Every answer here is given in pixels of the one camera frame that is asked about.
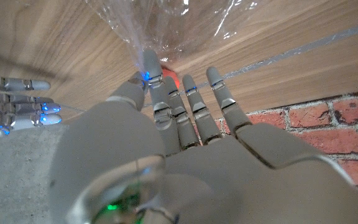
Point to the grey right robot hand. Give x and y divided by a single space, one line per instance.
14 109

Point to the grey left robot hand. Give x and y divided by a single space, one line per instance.
228 180

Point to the red strawberry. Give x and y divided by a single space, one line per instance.
171 74

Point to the clear plastic wrap sheet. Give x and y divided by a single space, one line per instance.
172 28

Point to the grey tape outline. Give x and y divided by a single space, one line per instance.
291 53

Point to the printed brick wall backdrop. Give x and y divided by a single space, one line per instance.
337 137

